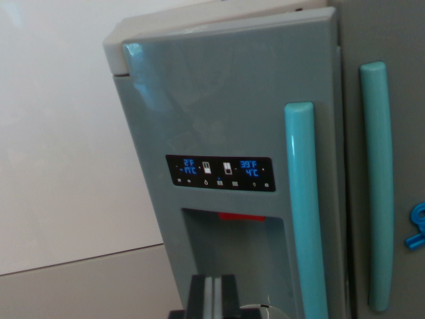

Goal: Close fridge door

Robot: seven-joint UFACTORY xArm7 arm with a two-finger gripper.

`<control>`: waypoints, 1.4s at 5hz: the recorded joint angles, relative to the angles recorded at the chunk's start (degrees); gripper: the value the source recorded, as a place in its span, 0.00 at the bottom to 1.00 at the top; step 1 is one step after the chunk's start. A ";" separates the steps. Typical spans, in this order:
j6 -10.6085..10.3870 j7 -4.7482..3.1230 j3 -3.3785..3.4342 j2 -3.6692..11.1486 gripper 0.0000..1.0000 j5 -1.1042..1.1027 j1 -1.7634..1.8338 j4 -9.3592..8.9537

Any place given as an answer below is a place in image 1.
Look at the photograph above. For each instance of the silver round dispenser tray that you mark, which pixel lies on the silver round dispenser tray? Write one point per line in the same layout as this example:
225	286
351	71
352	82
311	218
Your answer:
270	312

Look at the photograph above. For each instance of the blue plastic magnet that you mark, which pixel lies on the blue plastic magnet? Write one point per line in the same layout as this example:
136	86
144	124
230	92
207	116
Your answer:
418	229

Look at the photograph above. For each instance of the grey fridge door with dispenser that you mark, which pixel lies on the grey fridge door with dispenser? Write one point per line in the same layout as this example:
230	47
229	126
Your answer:
216	116

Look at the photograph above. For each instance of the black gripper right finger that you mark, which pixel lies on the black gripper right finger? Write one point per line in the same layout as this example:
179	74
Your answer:
228	295

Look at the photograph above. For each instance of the plain grey fridge door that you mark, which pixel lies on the plain grey fridge door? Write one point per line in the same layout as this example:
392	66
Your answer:
408	133

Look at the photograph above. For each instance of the black temperature display panel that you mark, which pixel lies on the black temperature display panel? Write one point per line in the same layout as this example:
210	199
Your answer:
219	172

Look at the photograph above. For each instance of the light grey fridge body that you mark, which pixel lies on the light grey fridge body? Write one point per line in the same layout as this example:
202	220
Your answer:
114	56

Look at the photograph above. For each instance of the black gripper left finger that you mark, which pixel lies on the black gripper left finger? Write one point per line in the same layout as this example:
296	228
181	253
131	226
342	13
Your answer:
198	295

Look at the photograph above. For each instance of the red dispenser lever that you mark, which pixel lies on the red dispenser lever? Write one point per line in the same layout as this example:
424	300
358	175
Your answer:
241	217

